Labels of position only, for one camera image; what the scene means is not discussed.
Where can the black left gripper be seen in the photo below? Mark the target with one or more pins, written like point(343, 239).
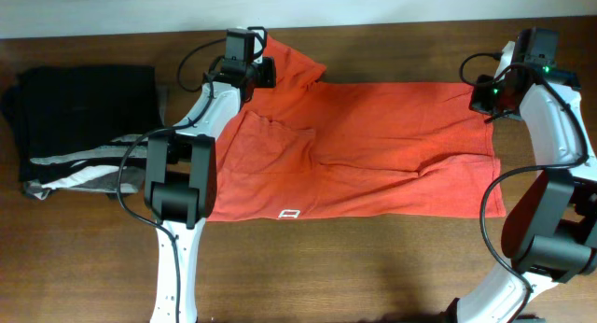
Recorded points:
point(268, 77)

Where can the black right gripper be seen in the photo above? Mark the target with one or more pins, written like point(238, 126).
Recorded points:
point(478, 101)

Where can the red orange t-shirt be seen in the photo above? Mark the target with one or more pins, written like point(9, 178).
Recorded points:
point(308, 149)

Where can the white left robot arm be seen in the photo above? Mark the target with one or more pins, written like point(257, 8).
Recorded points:
point(181, 186)

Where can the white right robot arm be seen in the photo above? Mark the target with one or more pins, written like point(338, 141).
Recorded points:
point(549, 237)

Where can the folded grey white garment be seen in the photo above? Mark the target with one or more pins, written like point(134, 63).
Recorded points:
point(100, 177)

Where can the folded black shirt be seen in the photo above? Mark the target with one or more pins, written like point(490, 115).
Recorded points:
point(62, 116)

